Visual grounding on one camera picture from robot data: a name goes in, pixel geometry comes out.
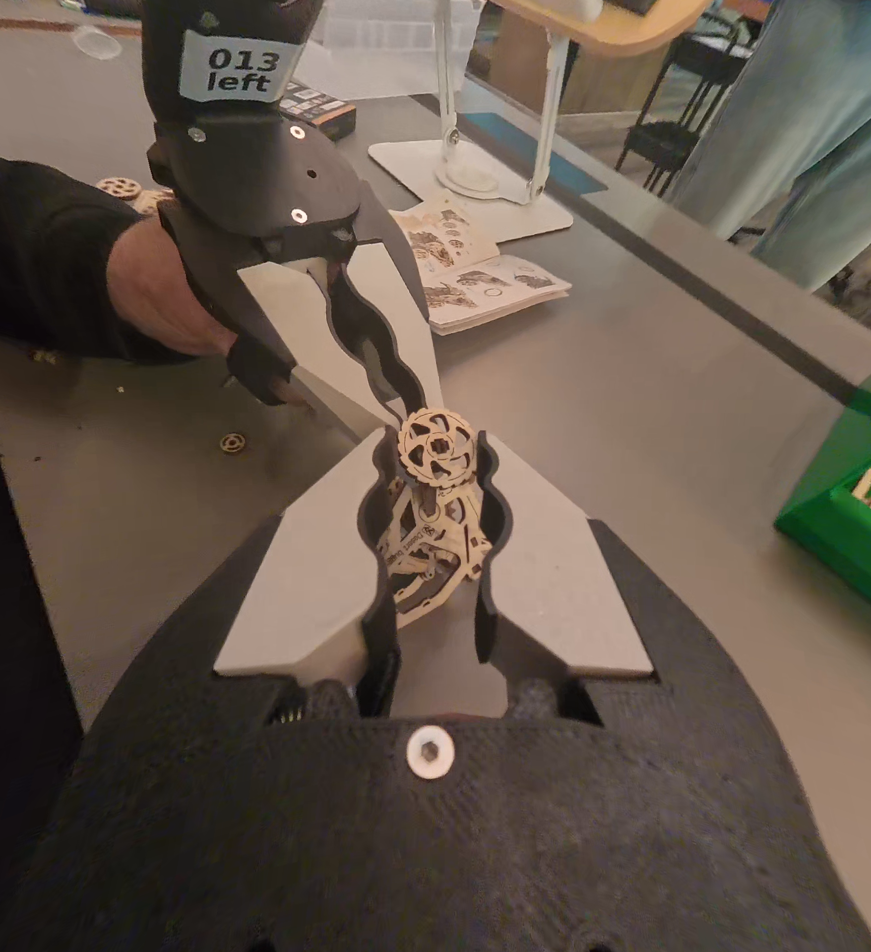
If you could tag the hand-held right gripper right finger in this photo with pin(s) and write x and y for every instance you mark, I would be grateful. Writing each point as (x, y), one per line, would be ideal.
(562, 595)

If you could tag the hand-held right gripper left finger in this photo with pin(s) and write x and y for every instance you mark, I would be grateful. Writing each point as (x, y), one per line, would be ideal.
(309, 595)

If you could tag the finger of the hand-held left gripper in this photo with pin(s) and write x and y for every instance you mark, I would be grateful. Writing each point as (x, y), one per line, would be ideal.
(398, 297)
(301, 327)

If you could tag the wooden wheel disc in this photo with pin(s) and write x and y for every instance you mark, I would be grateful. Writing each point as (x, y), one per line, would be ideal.
(156, 202)

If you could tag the wooden buggy model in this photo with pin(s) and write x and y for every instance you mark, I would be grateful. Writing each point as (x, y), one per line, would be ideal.
(435, 543)

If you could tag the thick wooden wheel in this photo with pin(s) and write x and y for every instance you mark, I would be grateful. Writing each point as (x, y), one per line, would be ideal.
(407, 446)

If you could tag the person's left hand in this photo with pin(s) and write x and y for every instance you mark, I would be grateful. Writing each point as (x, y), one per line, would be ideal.
(160, 297)

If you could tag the black cardboard box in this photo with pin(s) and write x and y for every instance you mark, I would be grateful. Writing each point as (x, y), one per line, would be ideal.
(324, 111)

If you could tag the instruction booklet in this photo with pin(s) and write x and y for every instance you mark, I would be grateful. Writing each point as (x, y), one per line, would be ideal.
(517, 297)

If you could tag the white book stand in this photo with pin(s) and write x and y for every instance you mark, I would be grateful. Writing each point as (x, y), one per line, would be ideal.
(406, 171)

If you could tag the clear plastic drawer cabinet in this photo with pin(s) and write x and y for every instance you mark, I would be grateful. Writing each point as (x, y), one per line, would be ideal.
(376, 52)

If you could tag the clear plastic cup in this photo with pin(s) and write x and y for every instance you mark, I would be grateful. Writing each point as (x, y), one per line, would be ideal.
(97, 43)

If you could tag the wooden offcut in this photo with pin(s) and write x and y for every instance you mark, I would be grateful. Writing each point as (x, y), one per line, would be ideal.
(46, 357)

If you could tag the green plastic bin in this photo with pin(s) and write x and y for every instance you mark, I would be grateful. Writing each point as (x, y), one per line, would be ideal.
(837, 535)

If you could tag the black metal stool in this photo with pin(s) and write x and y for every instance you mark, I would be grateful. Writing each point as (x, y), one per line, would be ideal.
(655, 141)

